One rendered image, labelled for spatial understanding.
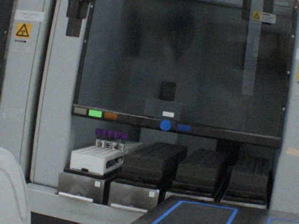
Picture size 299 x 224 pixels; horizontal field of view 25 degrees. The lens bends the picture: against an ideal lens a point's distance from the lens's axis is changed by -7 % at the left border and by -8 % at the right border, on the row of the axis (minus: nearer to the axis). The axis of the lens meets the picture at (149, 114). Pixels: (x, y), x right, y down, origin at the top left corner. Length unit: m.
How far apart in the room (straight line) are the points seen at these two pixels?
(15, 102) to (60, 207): 0.35
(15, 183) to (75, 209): 1.03
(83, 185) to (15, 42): 0.49
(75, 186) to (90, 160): 0.09
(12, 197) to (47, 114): 1.14
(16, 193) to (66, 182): 1.02
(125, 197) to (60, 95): 0.36
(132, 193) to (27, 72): 0.49
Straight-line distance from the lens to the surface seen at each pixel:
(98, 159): 1.95
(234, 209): 1.66
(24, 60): 2.07
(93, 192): 1.93
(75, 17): 1.27
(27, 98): 2.07
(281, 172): 1.95
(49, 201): 1.97
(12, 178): 0.93
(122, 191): 1.91
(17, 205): 0.93
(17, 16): 2.09
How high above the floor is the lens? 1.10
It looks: 3 degrees down
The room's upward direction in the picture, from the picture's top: 9 degrees clockwise
